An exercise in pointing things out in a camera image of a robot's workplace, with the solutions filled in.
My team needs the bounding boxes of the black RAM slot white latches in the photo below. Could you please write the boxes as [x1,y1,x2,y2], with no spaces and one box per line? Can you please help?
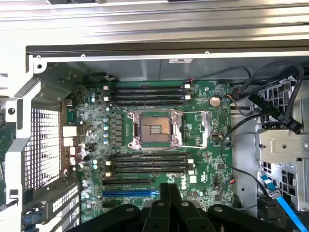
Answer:
[103,84,191,91]
[103,95,191,101]
[110,164,194,170]
[110,152,189,159]

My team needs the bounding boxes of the round coin battery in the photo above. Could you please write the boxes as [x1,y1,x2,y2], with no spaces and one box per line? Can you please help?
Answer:
[209,96,222,108]

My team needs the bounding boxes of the blue expansion slot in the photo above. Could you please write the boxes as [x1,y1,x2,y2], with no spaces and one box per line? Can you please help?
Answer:
[101,190,160,198]

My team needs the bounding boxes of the blue flat data wire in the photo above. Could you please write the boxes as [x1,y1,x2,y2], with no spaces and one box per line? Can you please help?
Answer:
[259,175,309,232]

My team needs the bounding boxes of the thick black wire with plugs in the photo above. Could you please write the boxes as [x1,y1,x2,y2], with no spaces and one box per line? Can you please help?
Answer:
[240,60,305,135]

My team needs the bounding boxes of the silver metal drive cage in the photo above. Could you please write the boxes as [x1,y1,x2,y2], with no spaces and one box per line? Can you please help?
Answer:
[255,79,309,211]

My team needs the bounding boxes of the thin metal locking lever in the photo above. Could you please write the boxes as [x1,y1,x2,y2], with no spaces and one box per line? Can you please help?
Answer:
[178,110,211,116]
[177,144,209,149]

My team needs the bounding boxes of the thin red wire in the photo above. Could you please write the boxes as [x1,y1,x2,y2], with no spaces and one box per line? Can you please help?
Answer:
[63,139,82,174]

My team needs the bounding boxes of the green motherboard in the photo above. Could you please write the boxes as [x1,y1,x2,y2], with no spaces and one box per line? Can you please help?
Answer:
[61,81,234,224]

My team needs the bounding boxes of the silver CPU socket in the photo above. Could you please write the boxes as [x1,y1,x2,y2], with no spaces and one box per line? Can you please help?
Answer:
[127,108,184,151]

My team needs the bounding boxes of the open grey PC case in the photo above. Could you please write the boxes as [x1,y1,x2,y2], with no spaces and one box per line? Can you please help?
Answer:
[4,44,309,232]

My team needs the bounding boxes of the short black wire loop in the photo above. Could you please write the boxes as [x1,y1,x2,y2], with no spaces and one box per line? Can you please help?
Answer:
[84,73,121,83]

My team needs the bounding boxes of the long black expansion slot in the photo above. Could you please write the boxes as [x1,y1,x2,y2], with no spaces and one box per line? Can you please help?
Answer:
[101,179,151,186]

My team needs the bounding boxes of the curved black wire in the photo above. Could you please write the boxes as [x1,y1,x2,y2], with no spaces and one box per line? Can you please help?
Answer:
[221,113,268,201]

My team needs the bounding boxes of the white label sticker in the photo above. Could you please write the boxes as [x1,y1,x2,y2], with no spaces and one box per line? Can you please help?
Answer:
[169,58,194,64]

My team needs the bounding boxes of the black plastic block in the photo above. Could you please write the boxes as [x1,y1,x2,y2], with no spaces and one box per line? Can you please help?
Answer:
[256,195,282,229]

